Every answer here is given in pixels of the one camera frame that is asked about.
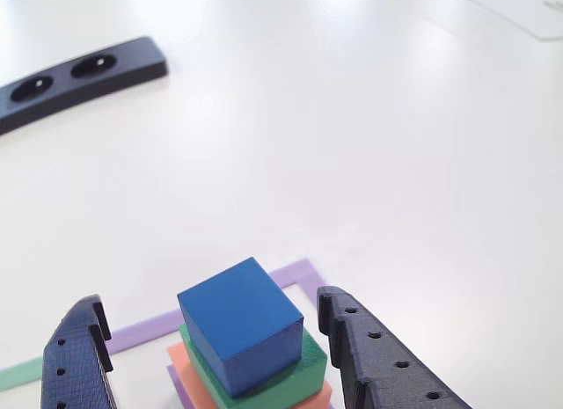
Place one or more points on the large purple cube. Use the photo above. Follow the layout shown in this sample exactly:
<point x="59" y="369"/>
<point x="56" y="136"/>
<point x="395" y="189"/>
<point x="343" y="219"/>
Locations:
<point x="178" y="382"/>

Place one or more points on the green square frame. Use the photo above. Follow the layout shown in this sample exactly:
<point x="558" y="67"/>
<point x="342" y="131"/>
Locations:
<point x="22" y="374"/>

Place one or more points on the purple square frame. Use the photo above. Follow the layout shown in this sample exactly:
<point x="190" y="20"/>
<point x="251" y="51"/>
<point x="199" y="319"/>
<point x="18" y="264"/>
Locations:
<point x="299" y="270"/>

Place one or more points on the orange cube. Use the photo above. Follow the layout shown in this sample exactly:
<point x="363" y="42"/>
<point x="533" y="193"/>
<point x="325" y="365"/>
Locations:
<point x="193" y="378"/>

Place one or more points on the black power strip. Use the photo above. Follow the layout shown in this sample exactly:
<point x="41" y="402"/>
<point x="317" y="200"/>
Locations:
<point x="88" y="79"/>

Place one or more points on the green cube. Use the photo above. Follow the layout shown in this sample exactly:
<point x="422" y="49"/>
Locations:
<point x="308" y="374"/>

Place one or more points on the small blue cube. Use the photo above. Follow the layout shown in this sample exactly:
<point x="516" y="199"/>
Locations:
<point x="237" y="312"/>

